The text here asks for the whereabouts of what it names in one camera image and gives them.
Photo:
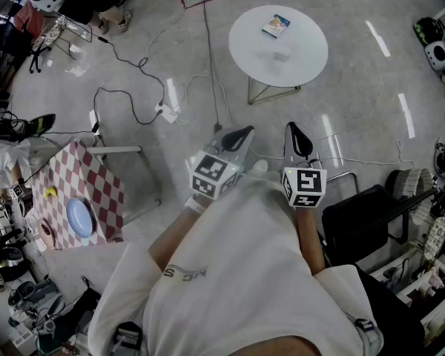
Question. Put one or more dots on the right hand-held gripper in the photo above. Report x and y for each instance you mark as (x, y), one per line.
(306, 185)

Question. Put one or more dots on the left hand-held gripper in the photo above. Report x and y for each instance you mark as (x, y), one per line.
(215, 176)

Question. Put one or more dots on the blue and yellow object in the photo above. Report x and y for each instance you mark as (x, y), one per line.
(276, 25)

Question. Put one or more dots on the person's left forearm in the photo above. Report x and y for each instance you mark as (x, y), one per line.
(170, 236)

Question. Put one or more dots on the person's right forearm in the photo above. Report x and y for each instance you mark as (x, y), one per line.
(309, 236)

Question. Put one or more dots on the person's white shoe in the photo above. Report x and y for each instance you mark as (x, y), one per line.
(260, 166)

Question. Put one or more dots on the white power strip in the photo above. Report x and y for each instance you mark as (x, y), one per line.
(166, 112)

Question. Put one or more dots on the round white table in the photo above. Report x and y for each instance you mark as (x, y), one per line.
(300, 58)

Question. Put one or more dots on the person's white T-shirt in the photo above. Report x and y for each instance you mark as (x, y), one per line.
(226, 254)

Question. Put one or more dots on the white pleated lampshade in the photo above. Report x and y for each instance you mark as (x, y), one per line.
(421, 195)

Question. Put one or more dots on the red checkered cloth table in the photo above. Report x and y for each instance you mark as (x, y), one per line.
(53, 32)
(96, 184)

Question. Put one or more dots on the black green backpack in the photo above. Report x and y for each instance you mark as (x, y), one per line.
(428, 30)

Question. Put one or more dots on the blue plate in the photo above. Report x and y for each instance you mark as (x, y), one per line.
(78, 217)

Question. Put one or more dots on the black fabric bag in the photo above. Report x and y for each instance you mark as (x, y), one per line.
(389, 310)

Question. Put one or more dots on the yellow banana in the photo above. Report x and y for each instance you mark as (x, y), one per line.
(51, 192)

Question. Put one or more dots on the black green bag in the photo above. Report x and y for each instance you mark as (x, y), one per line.
(41, 124)

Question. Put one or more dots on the white storage rack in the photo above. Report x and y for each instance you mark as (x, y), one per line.
(426, 295)

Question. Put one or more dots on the pink cup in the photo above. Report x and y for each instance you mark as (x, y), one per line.
(46, 231)

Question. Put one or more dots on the black office chair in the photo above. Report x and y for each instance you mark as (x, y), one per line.
(37, 56)

